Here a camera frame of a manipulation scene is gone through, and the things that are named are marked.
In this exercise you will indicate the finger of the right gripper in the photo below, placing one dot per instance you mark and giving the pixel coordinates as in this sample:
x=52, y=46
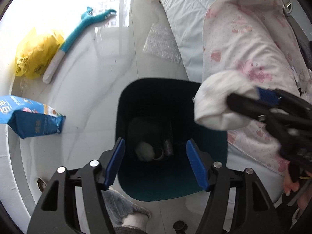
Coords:
x=268, y=96
x=254, y=109

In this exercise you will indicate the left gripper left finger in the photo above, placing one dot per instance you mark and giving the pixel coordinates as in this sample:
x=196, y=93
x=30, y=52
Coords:
x=97, y=176

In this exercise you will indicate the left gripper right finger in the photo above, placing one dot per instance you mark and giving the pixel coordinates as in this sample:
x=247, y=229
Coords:
x=214, y=178

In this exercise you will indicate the tall cardboard tape roll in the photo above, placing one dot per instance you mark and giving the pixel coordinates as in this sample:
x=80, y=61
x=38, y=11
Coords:
x=158, y=154

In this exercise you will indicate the black trash bin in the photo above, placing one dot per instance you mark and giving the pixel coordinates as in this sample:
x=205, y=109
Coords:
x=160, y=112

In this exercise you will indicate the person right hand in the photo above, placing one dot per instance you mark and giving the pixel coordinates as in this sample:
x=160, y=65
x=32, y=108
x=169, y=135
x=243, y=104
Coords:
x=294, y=192

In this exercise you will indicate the grey fuzzy slipper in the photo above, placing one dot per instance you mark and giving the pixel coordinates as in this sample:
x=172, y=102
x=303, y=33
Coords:
x=129, y=217

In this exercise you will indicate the pink patterned white quilt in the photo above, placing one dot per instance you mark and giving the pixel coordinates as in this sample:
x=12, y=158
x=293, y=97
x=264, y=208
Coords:
x=254, y=38

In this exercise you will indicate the blue snack bag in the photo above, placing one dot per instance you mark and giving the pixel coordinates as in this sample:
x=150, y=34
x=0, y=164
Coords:
x=29, y=118

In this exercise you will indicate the yellow plastic bag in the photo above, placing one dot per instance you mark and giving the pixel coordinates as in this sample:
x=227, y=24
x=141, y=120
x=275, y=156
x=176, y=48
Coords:
x=35, y=51

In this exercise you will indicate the teal long-handled brush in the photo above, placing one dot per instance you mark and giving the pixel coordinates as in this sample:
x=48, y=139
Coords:
x=87, y=19

